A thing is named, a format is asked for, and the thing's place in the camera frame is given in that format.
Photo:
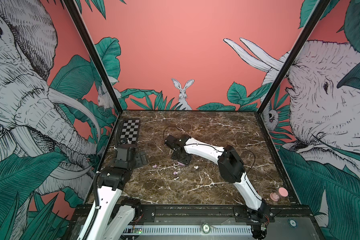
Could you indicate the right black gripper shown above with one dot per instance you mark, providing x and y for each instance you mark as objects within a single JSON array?
[{"x": 186, "y": 161}]

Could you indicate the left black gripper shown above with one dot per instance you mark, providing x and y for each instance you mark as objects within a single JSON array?
[{"x": 140, "y": 162}]

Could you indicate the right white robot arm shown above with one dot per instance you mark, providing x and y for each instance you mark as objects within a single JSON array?
[{"x": 231, "y": 167}]

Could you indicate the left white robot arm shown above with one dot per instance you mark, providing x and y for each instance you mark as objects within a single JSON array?
[{"x": 108, "y": 186}]

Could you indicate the pink open round case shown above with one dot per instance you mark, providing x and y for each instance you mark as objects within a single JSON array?
[{"x": 279, "y": 194}]

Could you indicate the black white checkerboard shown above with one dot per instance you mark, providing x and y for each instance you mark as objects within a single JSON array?
[{"x": 128, "y": 131}]

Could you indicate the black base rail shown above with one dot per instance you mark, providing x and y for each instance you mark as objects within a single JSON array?
[{"x": 149, "y": 213}]

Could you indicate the white slotted cable duct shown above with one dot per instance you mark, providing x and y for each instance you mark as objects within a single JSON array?
[{"x": 192, "y": 230}]

